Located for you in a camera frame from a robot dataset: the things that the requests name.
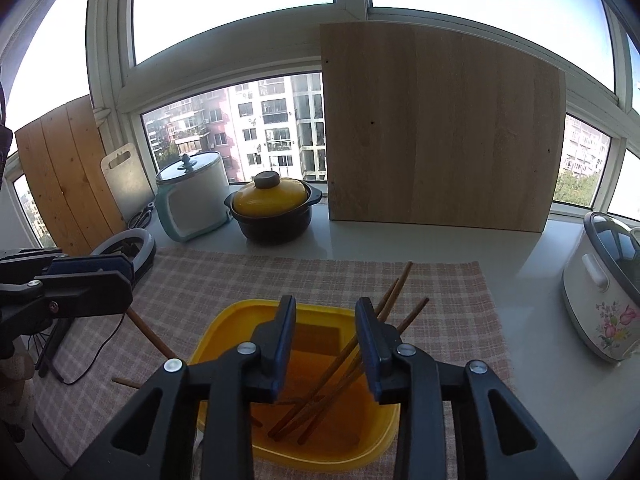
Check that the blue and white cooker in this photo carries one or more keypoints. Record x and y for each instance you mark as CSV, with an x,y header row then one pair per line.
x,y
195,205

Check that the black scissors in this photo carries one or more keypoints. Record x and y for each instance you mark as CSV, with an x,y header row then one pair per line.
x,y
142,215

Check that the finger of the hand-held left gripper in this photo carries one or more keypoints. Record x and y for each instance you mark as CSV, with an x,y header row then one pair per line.
x,y
90,292
90,262

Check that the pink checked cloth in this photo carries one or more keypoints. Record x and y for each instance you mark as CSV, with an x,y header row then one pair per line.
x,y
300,280

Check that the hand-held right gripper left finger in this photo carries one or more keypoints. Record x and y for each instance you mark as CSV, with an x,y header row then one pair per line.
x,y
282,350

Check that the yellow plastic container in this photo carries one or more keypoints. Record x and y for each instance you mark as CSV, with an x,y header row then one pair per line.
x,y
225,322

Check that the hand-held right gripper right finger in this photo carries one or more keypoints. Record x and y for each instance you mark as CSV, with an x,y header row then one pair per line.
x,y
367,350

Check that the brown plank cutting board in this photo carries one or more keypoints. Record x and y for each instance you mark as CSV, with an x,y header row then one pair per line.
x,y
65,175

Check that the white window frame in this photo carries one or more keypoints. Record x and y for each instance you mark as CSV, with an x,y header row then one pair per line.
x,y
225,67

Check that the white floral slow cooker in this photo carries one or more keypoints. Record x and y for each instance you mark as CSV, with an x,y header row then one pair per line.
x,y
600,290

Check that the white plastic cutting board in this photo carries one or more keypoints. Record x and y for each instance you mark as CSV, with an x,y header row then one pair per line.
x,y
125,185

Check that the large light wooden board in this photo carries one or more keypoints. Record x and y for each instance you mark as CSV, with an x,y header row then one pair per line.
x,y
440,130

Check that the black casserole with yellow lid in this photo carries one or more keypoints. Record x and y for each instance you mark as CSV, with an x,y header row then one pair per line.
x,y
270,195

